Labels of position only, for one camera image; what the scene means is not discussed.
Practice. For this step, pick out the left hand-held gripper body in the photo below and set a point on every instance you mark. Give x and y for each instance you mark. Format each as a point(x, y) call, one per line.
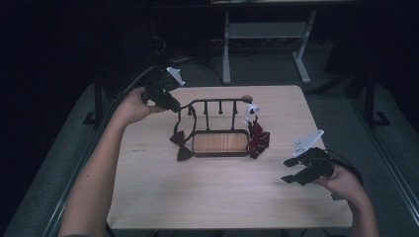
point(161, 86)

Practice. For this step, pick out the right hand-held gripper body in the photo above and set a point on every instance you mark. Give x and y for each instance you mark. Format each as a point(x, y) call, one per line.
point(314, 158)

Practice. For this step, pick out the red striped bow tie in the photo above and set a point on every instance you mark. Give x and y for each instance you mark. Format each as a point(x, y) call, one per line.
point(258, 140)

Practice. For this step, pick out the black bow tie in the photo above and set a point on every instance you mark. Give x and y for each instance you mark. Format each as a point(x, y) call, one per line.
point(183, 144)

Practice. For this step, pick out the black rack with wooden tray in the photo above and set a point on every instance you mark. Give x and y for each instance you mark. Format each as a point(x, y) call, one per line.
point(220, 143)

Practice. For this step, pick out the person's left hand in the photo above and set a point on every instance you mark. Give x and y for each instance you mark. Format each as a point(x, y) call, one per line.
point(135, 108)

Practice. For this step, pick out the person's right hand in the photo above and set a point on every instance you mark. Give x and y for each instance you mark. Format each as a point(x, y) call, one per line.
point(342, 184)

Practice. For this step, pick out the black metal stand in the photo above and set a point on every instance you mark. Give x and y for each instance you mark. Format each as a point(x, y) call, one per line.
point(98, 98)
point(370, 98)

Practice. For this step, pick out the grey round knob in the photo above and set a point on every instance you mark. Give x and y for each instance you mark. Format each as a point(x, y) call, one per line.
point(247, 98)

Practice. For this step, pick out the grey metal rail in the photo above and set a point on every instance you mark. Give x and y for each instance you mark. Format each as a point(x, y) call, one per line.
point(388, 158)
point(70, 184)

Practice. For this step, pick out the white metal desk frame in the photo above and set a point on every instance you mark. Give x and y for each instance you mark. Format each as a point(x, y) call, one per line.
point(267, 30)

